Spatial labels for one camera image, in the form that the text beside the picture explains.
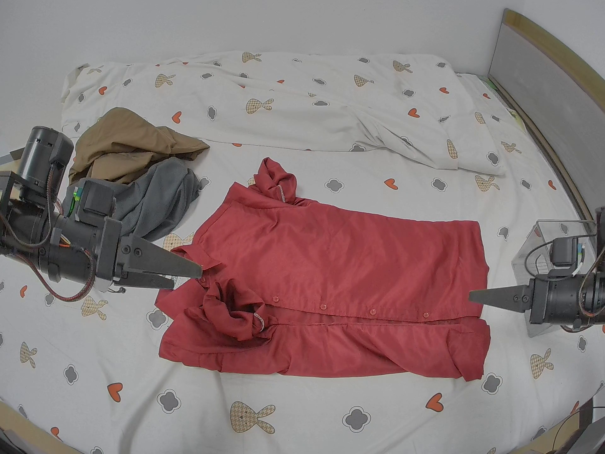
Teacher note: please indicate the clear plastic box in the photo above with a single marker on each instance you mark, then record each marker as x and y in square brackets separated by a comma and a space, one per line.
[543, 234]

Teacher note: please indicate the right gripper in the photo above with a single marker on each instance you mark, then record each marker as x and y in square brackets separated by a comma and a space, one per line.
[562, 300]

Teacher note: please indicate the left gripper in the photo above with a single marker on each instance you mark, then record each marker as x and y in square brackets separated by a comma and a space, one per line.
[80, 253]

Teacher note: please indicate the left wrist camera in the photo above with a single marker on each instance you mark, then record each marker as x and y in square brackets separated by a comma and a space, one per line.
[97, 201]

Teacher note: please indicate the white printed quilt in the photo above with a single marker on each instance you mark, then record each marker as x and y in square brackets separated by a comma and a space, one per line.
[293, 111]

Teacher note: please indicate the white printed pillow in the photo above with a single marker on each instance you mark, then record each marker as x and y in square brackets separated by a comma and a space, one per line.
[487, 126]

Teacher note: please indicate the red shirt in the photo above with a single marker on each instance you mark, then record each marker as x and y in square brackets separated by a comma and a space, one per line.
[354, 253]

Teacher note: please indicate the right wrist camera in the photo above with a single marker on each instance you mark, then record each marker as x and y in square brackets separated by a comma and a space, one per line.
[565, 253]

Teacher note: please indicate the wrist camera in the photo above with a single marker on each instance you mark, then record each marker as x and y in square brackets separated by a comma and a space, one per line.
[97, 201]
[565, 253]

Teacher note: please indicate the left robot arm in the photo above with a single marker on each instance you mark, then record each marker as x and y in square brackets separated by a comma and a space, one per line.
[42, 159]

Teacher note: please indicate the brown garment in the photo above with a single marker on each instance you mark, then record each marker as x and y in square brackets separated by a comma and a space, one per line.
[127, 135]

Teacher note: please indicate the grey garment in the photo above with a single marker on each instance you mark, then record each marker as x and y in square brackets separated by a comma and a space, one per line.
[160, 196]

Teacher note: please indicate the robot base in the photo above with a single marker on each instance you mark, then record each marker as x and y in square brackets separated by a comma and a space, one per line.
[588, 442]

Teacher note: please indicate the bed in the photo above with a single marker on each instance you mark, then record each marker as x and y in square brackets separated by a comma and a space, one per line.
[189, 395]

